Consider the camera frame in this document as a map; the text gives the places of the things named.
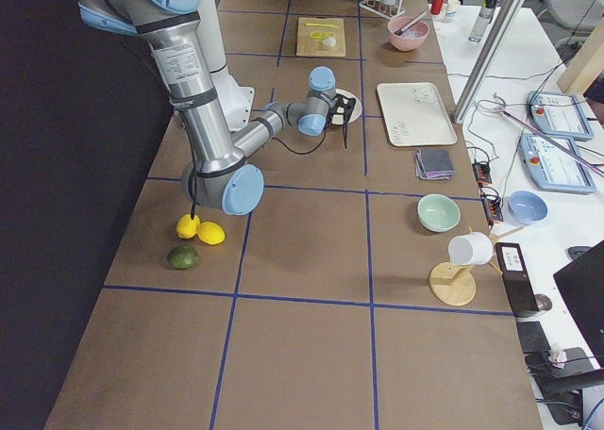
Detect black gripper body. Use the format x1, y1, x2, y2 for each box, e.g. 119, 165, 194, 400
327, 94, 356, 126

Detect cream round plate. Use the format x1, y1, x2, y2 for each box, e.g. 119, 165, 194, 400
336, 88, 362, 123

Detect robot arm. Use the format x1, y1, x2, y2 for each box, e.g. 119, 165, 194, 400
78, 0, 357, 215

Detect cream bear tray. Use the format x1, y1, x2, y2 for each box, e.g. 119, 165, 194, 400
377, 82, 457, 147

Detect bamboo cutting board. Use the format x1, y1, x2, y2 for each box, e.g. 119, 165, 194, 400
296, 17, 346, 58

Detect yellow plastic knife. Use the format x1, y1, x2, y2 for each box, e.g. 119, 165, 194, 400
305, 22, 339, 28

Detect grey purple folded cloth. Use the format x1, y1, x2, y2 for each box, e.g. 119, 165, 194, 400
414, 149, 455, 180

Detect pink bowl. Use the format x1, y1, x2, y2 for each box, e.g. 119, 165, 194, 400
387, 16, 430, 52

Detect clear ice cubes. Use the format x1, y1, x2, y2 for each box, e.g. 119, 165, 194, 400
398, 29, 424, 39

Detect steel muddler black tip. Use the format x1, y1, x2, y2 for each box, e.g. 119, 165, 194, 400
394, 10, 427, 36

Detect mint green bowl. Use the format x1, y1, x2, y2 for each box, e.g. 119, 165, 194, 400
417, 194, 461, 233

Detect yellow lemon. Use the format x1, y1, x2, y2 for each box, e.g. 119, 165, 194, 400
176, 214, 201, 240
196, 221, 226, 245

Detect clear water bottle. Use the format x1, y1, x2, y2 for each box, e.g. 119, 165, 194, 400
468, 0, 499, 42

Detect white mug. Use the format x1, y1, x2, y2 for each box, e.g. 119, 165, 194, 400
448, 232, 494, 265

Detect wooden mug tree stand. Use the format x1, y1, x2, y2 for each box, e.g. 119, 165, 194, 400
429, 226, 523, 306

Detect blue bowl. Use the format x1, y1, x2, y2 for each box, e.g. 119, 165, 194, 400
507, 190, 548, 225

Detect green lime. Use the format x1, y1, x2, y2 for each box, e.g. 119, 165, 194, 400
167, 245, 199, 270

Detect black device box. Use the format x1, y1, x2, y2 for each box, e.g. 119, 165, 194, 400
495, 242, 539, 317

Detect near teach pendant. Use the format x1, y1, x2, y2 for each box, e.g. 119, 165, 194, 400
520, 133, 596, 194

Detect teach pendant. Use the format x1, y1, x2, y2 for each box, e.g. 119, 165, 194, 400
527, 91, 595, 141
520, 133, 596, 194

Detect far teach pendant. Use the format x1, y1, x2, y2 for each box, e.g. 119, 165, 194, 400
527, 91, 595, 141

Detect black monitor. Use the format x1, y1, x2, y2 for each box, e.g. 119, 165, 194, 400
554, 241, 604, 359

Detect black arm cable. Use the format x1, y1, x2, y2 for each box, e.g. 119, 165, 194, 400
270, 88, 331, 157

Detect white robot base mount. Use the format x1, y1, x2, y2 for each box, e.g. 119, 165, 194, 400
210, 67, 255, 132

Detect white wire cup rack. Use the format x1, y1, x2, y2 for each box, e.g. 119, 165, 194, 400
359, 0, 406, 20

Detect aluminium camera post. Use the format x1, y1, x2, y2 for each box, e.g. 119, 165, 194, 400
452, 0, 525, 124

